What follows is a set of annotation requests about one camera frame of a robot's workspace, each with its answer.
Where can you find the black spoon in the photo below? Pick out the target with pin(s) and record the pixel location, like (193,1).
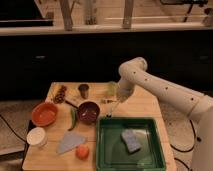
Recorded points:
(69,103)

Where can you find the green chili pepper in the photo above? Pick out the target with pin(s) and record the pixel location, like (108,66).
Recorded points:
(73,118)

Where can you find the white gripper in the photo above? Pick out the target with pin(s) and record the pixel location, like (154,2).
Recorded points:
(124,90)

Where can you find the white handled dish brush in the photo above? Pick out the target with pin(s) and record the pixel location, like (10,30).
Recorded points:
(110,112)

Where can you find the purple bowl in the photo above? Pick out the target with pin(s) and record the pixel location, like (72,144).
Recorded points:
(88,112)

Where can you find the white cup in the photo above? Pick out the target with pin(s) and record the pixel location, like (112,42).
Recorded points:
(37,137)

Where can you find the orange fruit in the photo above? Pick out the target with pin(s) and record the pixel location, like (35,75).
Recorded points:
(82,152)

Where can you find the green plastic tray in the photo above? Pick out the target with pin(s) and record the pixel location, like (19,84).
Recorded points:
(112,153)

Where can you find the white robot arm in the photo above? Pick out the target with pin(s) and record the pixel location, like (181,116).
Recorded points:
(197,106)

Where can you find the light blue cloth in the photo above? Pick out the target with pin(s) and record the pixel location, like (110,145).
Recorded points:
(70,141)

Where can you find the blue sponge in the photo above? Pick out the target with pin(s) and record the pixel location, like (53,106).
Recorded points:
(130,140)

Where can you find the green translucent cup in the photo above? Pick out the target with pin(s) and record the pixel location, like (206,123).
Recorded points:
(111,88)

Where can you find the dark metal cup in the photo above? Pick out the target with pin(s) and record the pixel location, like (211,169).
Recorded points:
(84,90)

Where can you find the orange bowl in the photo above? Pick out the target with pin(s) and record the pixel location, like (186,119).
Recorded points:
(44,114)

